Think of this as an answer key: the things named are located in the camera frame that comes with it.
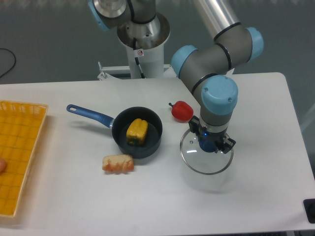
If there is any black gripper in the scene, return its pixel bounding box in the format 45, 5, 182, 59
189, 116, 236, 153

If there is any glass pot lid blue knob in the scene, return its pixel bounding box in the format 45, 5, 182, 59
180, 130, 234, 175

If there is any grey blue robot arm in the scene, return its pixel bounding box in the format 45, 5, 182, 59
88, 0, 264, 153

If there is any red bell pepper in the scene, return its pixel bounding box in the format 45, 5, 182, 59
168, 101, 193, 122

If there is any yellow bell pepper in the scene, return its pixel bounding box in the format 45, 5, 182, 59
126, 118, 148, 146

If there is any toast bread slice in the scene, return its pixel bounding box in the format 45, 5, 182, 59
102, 154, 134, 172

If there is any black table corner device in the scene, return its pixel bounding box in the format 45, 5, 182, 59
303, 199, 315, 224

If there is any yellow wicker basket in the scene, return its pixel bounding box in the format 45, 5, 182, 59
0, 100, 48, 218

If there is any black saucepan blue handle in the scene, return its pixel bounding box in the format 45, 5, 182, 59
66, 104, 162, 159

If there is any black cable on floor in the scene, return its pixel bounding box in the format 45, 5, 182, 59
0, 48, 17, 78

